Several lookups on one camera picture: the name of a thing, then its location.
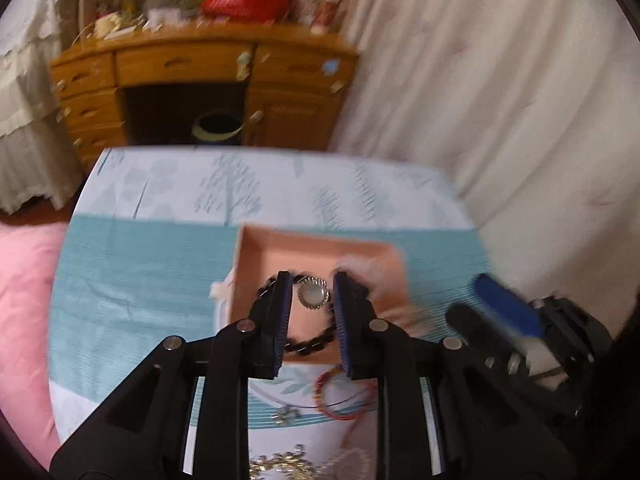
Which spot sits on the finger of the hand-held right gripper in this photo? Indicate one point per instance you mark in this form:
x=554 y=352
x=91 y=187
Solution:
x=475 y=329
x=505 y=304

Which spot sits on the pink blanket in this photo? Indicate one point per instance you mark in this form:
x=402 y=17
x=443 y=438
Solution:
x=25 y=320

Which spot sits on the white lace bed cover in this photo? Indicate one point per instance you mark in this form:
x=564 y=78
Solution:
x=30 y=110

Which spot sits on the cream curtain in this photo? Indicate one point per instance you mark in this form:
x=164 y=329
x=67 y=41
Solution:
x=475 y=85

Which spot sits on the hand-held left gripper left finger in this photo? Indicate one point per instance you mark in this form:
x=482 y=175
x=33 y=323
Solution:
x=283 y=310

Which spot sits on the round silver brooch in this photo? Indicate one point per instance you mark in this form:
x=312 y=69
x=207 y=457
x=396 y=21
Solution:
x=313 y=294

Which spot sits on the dark waste bin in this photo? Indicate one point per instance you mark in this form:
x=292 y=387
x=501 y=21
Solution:
x=217 y=127

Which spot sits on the wooden dresser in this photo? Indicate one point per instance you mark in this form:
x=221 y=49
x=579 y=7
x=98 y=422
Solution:
x=200 y=60

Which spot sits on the white bottle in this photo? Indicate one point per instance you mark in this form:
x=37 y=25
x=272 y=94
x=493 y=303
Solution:
x=327 y=10

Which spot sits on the pile of small clutter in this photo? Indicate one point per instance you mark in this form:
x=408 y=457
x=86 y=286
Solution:
x=145 y=12

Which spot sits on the pink jewelry box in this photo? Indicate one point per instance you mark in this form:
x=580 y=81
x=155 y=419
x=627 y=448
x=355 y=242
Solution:
x=310 y=255

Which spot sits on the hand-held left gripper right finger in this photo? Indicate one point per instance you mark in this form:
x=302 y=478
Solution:
x=342 y=325

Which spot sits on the white ribbon bow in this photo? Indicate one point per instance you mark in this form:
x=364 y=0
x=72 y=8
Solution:
x=222 y=290

